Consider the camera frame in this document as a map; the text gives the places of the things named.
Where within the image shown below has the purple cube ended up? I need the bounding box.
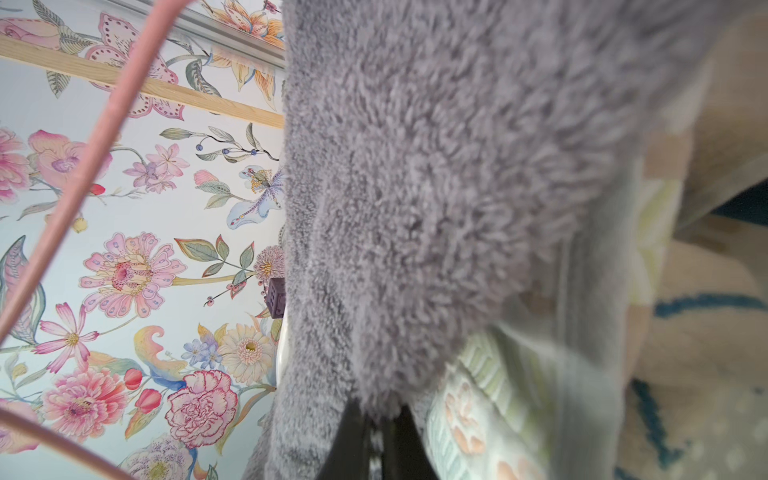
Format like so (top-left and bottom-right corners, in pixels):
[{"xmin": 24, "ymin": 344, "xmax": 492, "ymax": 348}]
[{"xmin": 265, "ymin": 277, "xmax": 287, "ymax": 319}]

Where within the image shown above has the pastel striped bunny towel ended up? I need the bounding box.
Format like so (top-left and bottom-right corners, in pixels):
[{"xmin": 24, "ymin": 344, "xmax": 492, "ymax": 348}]
[{"xmin": 424, "ymin": 67, "xmax": 712, "ymax": 479}]

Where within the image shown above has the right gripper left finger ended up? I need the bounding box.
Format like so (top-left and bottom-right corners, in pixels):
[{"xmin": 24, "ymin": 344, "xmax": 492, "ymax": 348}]
[{"xmin": 316, "ymin": 399, "xmax": 372, "ymax": 480}]

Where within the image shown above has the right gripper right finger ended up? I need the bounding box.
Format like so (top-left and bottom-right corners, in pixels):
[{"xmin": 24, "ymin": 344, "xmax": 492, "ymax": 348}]
[{"xmin": 381, "ymin": 405, "xmax": 438, "ymax": 480}]

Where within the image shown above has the pink wire hanger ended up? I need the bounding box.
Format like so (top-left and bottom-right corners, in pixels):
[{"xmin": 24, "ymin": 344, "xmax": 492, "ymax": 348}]
[{"xmin": 1, "ymin": 0, "xmax": 188, "ymax": 479}]

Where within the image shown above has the grey terry towel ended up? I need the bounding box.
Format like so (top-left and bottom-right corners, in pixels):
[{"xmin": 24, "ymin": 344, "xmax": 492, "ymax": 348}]
[{"xmin": 244, "ymin": 1, "xmax": 749, "ymax": 479}]

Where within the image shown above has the wooden clothes rack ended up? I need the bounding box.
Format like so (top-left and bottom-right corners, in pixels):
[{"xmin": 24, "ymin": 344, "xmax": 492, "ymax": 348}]
[{"xmin": 1, "ymin": 36, "xmax": 284, "ymax": 129}]

